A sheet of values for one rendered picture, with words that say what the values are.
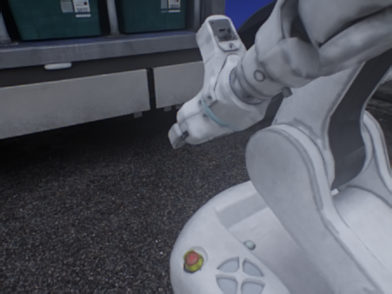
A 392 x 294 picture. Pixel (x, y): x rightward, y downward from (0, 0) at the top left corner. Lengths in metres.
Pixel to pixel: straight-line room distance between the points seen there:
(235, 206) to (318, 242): 0.31
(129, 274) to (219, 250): 0.52
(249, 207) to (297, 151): 0.36
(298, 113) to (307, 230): 0.20
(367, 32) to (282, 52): 0.07
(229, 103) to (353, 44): 0.15
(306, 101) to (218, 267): 0.35
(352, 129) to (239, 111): 0.29
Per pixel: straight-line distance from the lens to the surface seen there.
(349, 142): 0.59
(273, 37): 0.29
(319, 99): 0.52
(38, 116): 1.46
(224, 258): 0.65
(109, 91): 1.47
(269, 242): 0.78
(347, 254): 0.53
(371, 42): 0.25
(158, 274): 1.10
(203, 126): 0.40
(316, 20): 0.26
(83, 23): 1.58
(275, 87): 0.32
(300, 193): 0.53
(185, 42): 1.56
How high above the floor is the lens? 0.85
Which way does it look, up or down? 28 degrees down
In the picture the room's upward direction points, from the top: 1 degrees counter-clockwise
